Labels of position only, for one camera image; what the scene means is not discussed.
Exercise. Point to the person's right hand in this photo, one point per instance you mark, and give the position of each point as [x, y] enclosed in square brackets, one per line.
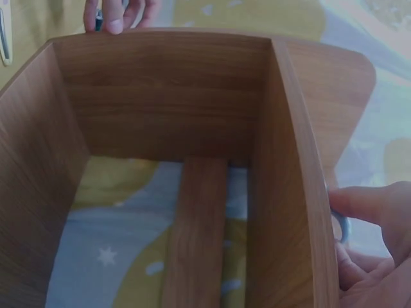
[385, 282]

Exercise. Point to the person's left hand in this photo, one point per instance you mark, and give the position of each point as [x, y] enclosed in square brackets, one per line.
[135, 13]

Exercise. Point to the person's left fingers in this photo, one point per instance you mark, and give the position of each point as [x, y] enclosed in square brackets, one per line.
[113, 19]

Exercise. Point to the small blue green object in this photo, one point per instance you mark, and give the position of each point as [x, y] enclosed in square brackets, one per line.
[99, 20]

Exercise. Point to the wooden box frame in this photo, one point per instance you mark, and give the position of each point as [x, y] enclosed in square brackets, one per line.
[167, 106]

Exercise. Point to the yellow white tool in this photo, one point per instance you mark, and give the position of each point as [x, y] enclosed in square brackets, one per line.
[5, 38]

